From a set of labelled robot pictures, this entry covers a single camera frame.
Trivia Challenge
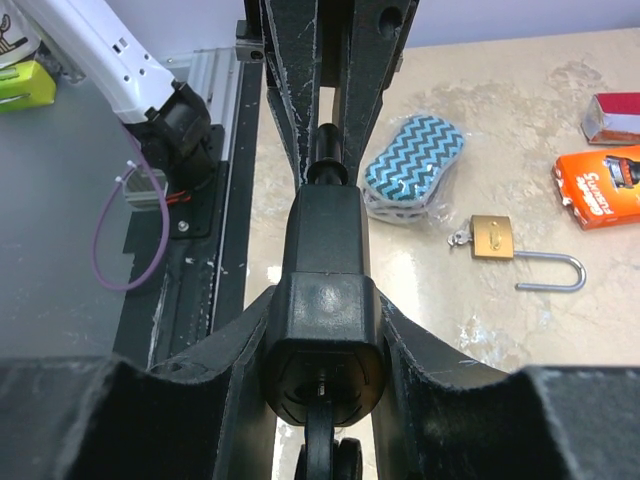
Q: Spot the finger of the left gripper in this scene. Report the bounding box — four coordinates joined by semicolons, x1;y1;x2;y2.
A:
333;0;418;185
262;1;320;186

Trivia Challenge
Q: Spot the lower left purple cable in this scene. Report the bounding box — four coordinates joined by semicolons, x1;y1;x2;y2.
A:
90;122;171;291

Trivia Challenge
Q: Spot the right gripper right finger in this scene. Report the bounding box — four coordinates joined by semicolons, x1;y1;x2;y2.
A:
374;299;639;479

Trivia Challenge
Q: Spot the small brass padlock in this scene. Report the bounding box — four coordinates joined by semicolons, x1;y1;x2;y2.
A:
470;215;587;293

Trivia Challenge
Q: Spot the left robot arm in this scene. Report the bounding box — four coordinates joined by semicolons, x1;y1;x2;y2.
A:
21;1;418;189

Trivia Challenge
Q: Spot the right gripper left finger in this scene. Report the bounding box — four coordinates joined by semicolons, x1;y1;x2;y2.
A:
1;292;276;479

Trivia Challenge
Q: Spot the black mounting base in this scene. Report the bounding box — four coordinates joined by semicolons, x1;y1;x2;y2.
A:
113;20;263;368

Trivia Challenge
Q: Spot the green box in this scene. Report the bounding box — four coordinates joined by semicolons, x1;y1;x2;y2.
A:
1;60;57;113

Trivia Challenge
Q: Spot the orange box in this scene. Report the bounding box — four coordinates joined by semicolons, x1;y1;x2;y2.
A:
552;145;639;230

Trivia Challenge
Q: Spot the red box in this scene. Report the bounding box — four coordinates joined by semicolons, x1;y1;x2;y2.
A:
581;92;640;146

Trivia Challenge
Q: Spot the small silver key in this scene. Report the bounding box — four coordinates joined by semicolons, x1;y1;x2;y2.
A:
447;221;474;248

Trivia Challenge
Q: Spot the blue zigzag pouch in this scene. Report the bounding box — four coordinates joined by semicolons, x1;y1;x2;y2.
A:
363;114;465;224

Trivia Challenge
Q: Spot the black padlock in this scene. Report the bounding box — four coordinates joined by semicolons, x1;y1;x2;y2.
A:
262;123;386;426

